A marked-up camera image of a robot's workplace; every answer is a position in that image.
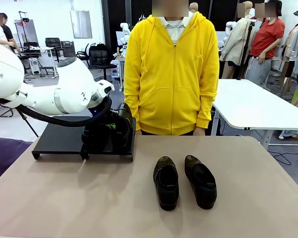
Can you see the person's right forearm yellow sleeve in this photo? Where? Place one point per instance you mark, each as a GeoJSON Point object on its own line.
{"type": "Point", "coordinates": [131, 106]}

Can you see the neon yellow-green object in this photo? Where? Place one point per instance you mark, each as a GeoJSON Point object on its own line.
{"type": "Point", "coordinates": [296, 95]}

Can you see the person's left forearm yellow sleeve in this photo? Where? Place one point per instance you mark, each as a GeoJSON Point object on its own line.
{"type": "Point", "coordinates": [207, 106]}

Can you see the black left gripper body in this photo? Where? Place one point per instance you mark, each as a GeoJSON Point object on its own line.
{"type": "Point", "coordinates": [100, 119]}

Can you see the grey wall cabinet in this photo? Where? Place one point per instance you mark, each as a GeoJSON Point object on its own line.
{"type": "Point", "coordinates": [81, 24]}

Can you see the thin black rod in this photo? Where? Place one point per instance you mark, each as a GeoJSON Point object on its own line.
{"type": "Point", "coordinates": [27, 122]}

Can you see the white table with legs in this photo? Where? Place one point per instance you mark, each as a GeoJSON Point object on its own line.
{"type": "Point", "coordinates": [250, 104]}

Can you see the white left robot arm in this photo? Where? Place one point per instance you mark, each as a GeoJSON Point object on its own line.
{"type": "Point", "coordinates": [39, 89]}

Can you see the black shoe stand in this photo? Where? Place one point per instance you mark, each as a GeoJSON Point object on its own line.
{"type": "Point", "coordinates": [59, 138]}
{"type": "Point", "coordinates": [106, 151]}

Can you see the black high-back stool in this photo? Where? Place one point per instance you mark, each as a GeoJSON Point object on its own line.
{"type": "Point", "coordinates": [53, 47]}

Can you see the black box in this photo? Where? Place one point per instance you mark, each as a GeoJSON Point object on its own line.
{"type": "Point", "coordinates": [68, 48]}

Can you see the man in black clothes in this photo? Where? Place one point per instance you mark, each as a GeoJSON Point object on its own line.
{"type": "Point", "coordinates": [8, 34]}

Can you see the black bar stool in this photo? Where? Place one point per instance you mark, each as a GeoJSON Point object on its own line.
{"type": "Point", "coordinates": [101, 60]}

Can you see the person's left hand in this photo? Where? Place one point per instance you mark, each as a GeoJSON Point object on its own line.
{"type": "Point", "coordinates": [200, 130]}

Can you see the black backpack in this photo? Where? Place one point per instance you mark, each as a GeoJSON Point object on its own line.
{"type": "Point", "coordinates": [96, 46]}

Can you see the black leather loafer shoe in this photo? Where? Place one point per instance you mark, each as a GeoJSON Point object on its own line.
{"type": "Point", "coordinates": [92, 140]}
{"type": "Point", "coordinates": [166, 188]}
{"type": "Point", "coordinates": [124, 124]}
{"type": "Point", "coordinates": [202, 186]}

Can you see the bare beige mannequin head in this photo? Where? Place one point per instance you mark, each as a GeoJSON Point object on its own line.
{"type": "Point", "coordinates": [194, 7]}

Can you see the grey board with red sign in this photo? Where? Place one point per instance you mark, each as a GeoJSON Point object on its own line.
{"type": "Point", "coordinates": [27, 27]}

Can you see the black mesh office chair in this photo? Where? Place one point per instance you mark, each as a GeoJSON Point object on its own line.
{"type": "Point", "coordinates": [83, 53]}

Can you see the person in yellow hoodie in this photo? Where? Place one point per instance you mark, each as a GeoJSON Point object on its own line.
{"type": "Point", "coordinates": [171, 74]}

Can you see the mannequin in beige jacket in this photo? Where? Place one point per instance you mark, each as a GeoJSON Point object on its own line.
{"type": "Point", "coordinates": [236, 42]}

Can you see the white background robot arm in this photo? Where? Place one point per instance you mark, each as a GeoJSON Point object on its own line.
{"type": "Point", "coordinates": [229, 26]}
{"type": "Point", "coordinates": [125, 32]}

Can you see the small white appliance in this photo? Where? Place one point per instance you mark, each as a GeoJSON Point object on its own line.
{"type": "Point", "coordinates": [34, 65]}

